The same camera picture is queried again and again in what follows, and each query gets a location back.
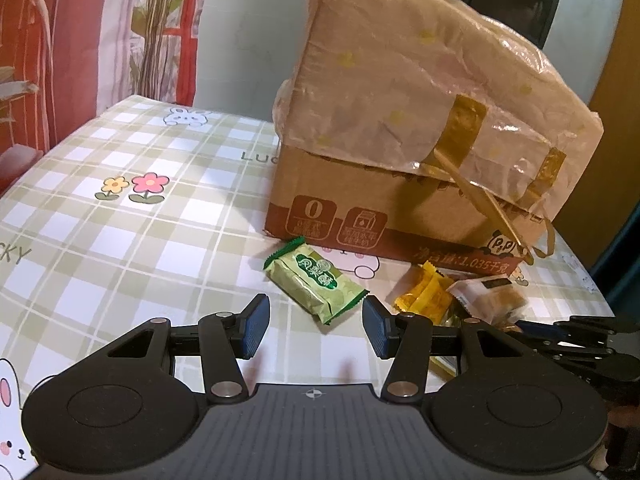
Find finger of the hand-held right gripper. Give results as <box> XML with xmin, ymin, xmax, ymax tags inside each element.
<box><xmin>520</xmin><ymin>332</ymin><xmax>618</xmax><ymax>361</ymax></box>
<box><xmin>514</xmin><ymin>315</ymin><xmax>640</xmax><ymax>337</ymax></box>

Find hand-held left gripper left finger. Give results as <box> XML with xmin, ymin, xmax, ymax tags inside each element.
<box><xmin>102</xmin><ymin>292</ymin><xmax>272</xmax><ymax>405</ymax></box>

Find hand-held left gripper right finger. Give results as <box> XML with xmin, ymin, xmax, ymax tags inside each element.
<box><xmin>361</xmin><ymin>294</ymin><xmax>523</xmax><ymax>406</ymax></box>

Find white clear snack packet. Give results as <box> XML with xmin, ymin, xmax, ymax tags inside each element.
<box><xmin>446</xmin><ymin>277</ymin><xmax>530</xmax><ymax>326</ymax></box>

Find orange yellow snack packet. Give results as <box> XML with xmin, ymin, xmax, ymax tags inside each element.
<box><xmin>394</xmin><ymin>262</ymin><xmax>453</xmax><ymax>323</ymax></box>

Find light green snack packet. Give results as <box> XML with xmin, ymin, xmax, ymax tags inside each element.
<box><xmin>263</xmin><ymin>236</ymin><xmax>369</xmax><ymax>326</ymax></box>

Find brown cardboard box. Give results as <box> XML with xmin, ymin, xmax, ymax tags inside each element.
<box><xmin>263</xmin><ymin>141</ymin><xmax>548</xmax><ymax>277</ymax></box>

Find cardboard box with plastic liner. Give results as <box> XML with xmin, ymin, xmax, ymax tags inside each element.
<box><xmin>272</xmin><ymin>0</ymin><xmax>605</xmax><ymax>266</ymax></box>

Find checked tablecloth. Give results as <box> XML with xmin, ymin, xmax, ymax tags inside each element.
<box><xmin>0</xmin><ymin>94</ymin><xmax>616</xmax><ymax>480</ymax></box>

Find wooden door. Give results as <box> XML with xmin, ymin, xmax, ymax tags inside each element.
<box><xmin>542</xmin><ymin>0</ymin><xmax>640</xmax><ymax>251</ymax></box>

